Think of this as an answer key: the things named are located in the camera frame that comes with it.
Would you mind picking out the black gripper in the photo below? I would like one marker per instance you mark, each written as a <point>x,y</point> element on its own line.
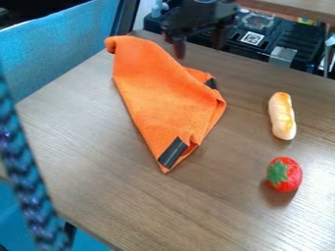
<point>198,14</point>

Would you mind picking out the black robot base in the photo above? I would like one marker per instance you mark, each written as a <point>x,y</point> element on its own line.
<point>279,40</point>

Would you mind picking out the orange cloth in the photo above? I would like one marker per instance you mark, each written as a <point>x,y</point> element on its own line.
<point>165,98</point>

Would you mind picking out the toy bread loaf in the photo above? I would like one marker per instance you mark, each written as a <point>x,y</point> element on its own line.
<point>282,116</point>

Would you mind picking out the red toy strawberry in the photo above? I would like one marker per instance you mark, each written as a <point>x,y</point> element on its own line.
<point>284,174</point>

